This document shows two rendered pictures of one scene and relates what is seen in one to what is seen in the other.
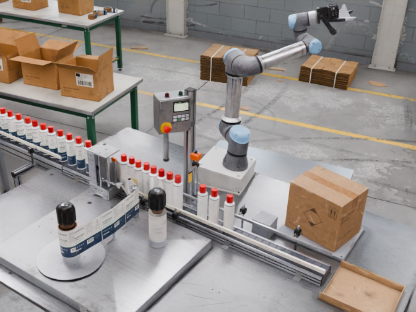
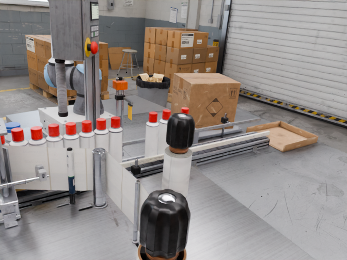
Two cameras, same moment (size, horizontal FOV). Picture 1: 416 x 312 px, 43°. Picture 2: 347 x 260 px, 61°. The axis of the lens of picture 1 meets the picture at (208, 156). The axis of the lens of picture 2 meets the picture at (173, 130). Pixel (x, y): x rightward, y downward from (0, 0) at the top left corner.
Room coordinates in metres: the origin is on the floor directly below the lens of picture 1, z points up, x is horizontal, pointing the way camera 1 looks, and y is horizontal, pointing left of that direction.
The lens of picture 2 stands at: (1.72, 0.97, 1.46)
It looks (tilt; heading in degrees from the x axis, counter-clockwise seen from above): 22 degrees down; 293
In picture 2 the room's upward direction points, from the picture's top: 5 degrees clockwise
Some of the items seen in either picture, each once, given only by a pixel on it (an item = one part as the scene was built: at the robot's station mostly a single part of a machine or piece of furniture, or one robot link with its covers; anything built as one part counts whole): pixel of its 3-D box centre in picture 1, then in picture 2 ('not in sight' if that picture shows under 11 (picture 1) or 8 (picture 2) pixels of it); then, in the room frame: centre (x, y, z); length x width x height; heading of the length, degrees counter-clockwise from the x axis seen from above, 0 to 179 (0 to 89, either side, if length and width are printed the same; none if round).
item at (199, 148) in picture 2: (222, 228); (184, 151); (2.09, -0.08, 0.91); 1.07 x 0.01 x 0.02; 58
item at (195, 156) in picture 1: (192, 181); (123, 121); (2.30, 0.08, 1.05); 0.10 x 0.04 x 0.33; 148
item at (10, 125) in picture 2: not in sight; (12, 131); (2.89, 0.10, 0.87); 0.07 x 0.07 x 0.07
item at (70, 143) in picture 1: (70, 149); not in sight; (2.70, 0.80, 0.98); 0.05 x 0.05 x 0.20
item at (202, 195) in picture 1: (202, 202); (152, 137); (2.20, 0.02, 0.98); 0.05 x 0.05 x 0.20
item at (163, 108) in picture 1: (172, 112); (76, 26); (2.41, 0.18, 1.38); 0.17 x 0.10 x 0.19; 113
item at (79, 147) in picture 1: (80, 153); not in sight; (2.66, 0.74, 0.98); 0.05 x 0.05 x 0.20
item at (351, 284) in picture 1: (362, 292); (281, 134); (1.74, -0.70, 0.85); 0.30 x 0.26 x 0.04; 58
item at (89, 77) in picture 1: (86, 70); not in sight; (4.03, 1.00, 0.97); 0.51 x 0.39 x 0.37; 163
